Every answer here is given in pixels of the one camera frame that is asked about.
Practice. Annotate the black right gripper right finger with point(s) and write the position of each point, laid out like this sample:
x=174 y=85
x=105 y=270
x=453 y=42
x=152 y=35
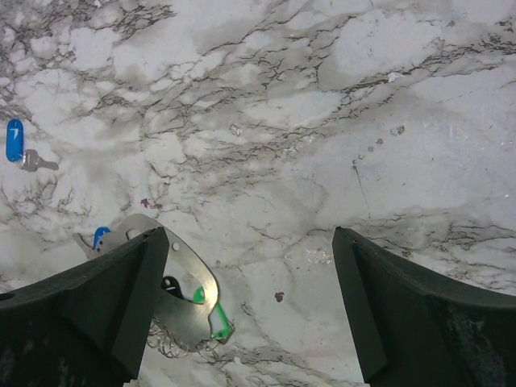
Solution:
x=412 y=326

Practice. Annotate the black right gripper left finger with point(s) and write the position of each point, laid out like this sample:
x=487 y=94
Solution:
x=86 y=326

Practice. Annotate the black key tag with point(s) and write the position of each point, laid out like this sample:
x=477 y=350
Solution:
x=171 y=285

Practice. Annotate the green key tag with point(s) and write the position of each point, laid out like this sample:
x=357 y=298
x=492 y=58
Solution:
x=221 y=328

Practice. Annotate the silver key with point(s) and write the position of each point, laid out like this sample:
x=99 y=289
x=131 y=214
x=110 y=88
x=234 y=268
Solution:
x=32 y=161

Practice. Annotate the blue key tag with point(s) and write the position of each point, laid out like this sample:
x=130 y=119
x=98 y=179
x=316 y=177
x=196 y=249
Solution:
x=14 y=140
x=98 y=234

